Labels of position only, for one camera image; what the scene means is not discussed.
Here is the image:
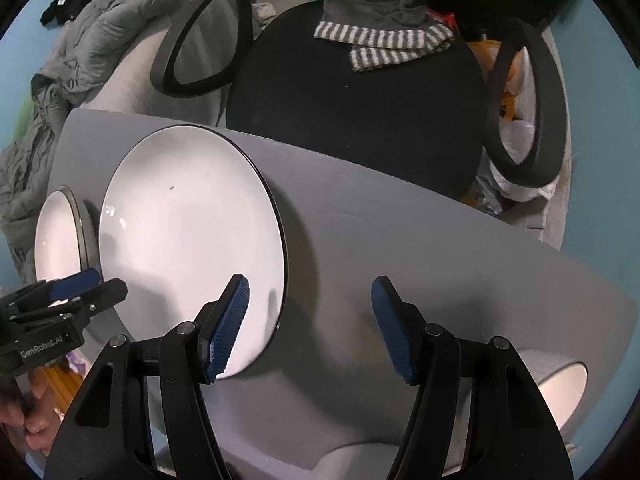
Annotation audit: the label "small white plate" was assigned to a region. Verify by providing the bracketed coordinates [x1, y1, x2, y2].
[34, 186, 98, 286]

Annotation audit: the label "yellow pencils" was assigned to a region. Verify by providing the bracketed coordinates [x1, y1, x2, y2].
[42, 364, 84, 417]

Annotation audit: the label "grey crumpled blanket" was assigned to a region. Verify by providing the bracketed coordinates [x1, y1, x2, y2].
[0, 72, 72, 286]

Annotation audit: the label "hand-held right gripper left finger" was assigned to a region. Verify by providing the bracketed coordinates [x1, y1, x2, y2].
[44, 274, 251, 480]

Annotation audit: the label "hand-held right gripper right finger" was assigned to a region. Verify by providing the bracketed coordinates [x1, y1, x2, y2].
[371, 275, 576, 480]

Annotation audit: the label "grey puffer jacket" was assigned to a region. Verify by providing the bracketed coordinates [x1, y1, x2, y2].
[47, 0, 183, 92]

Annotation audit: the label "black office chair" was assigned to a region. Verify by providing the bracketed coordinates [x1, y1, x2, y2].
[150, 0, 571, 207]

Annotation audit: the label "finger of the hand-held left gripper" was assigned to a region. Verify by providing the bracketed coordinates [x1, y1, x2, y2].
[30, 278, 129, 328]
[10, 268, 102, 311]

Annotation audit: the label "person's left hand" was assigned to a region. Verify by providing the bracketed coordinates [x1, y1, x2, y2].
[0, 365, 57, 457]

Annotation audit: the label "white plastic bag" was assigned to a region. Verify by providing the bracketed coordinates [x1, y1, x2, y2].
[475, 50, 559, 217]

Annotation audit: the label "orange packet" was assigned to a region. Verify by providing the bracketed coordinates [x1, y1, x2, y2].
[467, 39, 532, 122]

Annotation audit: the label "white cushion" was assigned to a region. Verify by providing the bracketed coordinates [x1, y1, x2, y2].
[75, 0, 253, 128]

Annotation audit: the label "grey garment with striped cuffs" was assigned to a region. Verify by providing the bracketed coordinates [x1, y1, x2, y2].
[314, 0, 457, 74]

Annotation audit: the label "large white plate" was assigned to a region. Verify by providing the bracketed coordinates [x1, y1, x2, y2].
[98, 124, 289, 380]

